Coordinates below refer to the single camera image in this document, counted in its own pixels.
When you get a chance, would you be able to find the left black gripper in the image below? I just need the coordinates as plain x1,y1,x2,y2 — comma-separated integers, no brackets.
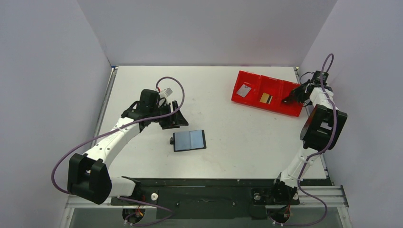
150,101,188,130

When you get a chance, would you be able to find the black credit card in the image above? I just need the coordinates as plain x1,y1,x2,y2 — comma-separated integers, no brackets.
281,96,295,105

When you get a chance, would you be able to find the black leather card holder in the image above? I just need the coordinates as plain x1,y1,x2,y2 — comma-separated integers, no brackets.
169,130,207,152

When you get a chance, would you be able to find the silver grey credit card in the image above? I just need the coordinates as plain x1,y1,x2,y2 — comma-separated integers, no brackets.
236,84,251,98

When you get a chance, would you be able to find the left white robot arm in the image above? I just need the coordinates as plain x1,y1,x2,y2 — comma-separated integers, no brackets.
67,88,188,204

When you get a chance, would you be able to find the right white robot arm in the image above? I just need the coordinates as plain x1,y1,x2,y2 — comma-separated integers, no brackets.
279,71,348,188

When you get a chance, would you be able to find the red plastic divided tray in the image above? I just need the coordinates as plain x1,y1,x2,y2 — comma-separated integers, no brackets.
231,71,303,117

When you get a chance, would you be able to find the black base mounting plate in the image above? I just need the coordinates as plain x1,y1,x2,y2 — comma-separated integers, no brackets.
111,178,300,219

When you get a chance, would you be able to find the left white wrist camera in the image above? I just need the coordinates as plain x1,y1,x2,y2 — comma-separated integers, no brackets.
159,88,173,99

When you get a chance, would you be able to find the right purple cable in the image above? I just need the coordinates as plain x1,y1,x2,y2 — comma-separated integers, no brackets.
297,53,338,227

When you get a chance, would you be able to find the purple cable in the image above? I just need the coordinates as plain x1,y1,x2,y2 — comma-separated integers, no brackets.
297,53,338,227
51,76,185,195

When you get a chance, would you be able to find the aluminium rail frame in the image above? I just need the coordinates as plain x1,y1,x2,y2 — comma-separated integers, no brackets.
65,186,349,209

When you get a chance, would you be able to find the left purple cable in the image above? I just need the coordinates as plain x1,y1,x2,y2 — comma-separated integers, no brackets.
51,76,185,195

